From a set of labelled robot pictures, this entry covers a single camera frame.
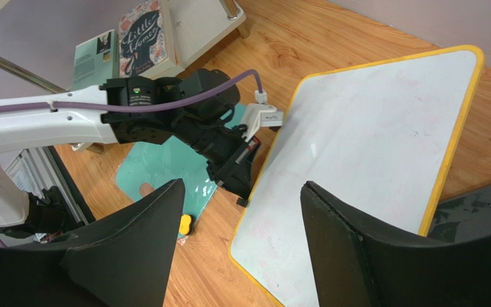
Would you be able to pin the black notebook in plastic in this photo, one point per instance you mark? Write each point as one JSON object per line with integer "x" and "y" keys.
{"x": 464, "y": 217}

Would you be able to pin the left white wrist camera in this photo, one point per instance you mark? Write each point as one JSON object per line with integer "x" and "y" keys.
{"x": 260, "y": 114}

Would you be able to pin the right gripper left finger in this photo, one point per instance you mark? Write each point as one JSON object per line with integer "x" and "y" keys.
{"x": 123, "y": 259}

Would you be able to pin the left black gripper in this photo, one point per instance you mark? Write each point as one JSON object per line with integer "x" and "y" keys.
{"x": 230, "y": 160}

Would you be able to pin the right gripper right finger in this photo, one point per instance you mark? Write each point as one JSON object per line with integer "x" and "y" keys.
{"x": 359, "y": 260}

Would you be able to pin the teal cutting mat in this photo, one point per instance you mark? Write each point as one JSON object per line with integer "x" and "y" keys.
{"x": 157, "y": 164}

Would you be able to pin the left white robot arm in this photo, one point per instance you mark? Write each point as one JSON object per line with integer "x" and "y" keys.
{"x": 194, "y": 110}

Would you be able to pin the yellow framed whiteboard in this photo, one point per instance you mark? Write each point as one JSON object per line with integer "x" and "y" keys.
{"x": 380, "y": 136}

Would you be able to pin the yellow bone-shaped eraser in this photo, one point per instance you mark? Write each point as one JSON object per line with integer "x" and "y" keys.
{"x": 187, "y": 223}

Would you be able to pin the dark floral book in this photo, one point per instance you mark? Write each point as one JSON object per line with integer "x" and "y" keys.
{"x": 146, "y": 41}

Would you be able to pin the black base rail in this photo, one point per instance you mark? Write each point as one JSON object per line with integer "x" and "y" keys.
{"x": 42, "y": 168}

